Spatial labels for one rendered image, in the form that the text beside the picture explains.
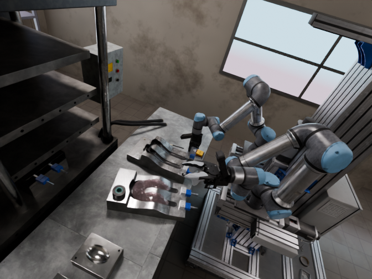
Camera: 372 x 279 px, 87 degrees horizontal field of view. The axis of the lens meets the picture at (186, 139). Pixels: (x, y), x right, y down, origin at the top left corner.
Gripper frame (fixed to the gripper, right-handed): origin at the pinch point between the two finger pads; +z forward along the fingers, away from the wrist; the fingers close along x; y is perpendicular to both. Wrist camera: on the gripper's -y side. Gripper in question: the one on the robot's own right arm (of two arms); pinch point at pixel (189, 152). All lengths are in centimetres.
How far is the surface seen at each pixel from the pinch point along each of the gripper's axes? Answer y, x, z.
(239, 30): 0, 173, -88
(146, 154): -28.3, -19.8, 0.2
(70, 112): -94, -22, -17
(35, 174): -75, -71, -1
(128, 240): -11, -72, 22
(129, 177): -29, -42, 5
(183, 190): 7.4, -31.2, 10.7
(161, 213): 1, -52, 14
